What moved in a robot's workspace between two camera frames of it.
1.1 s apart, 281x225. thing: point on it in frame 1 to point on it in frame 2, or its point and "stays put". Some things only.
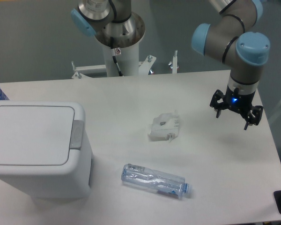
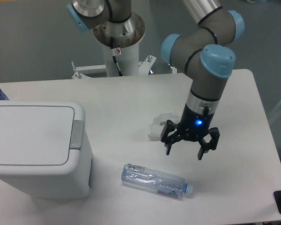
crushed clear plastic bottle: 164,183 stays put
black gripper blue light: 238,101 to 193,125
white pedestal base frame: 83,71 stays put
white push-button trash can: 42,147 stays put
